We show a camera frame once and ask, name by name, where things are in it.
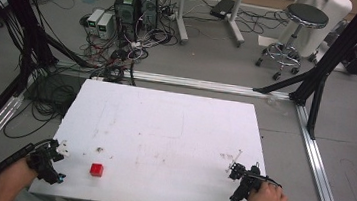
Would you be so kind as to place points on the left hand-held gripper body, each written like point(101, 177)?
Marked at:
point(44, 163)

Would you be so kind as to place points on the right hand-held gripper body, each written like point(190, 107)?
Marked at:
point(247, 185)

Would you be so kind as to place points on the person's left hand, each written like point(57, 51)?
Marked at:
point(17, 173)

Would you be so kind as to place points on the red cube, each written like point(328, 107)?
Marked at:
point(96, 169)

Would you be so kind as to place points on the white power supply unit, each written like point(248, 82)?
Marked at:
point(105, 25)
point(94, 19)

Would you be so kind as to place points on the large black computer tower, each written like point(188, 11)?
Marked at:
point(126, 11)

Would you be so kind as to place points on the white stand leg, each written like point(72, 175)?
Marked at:
point(182, 17)
point(236, 22)

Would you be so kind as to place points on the black round chrome stool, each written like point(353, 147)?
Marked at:
point(300, 26)

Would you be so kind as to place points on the flat black box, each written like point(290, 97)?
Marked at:
point(222, 8)

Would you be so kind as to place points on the slim black computer tower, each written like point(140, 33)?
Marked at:
point(149, 5)

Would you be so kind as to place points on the white cloth cover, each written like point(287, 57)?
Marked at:
point(329, 16)

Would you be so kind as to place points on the long aluminium floor rail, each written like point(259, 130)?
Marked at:
point(201, 84)

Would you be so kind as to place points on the black frame post with braces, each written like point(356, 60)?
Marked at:
point(339, 50)

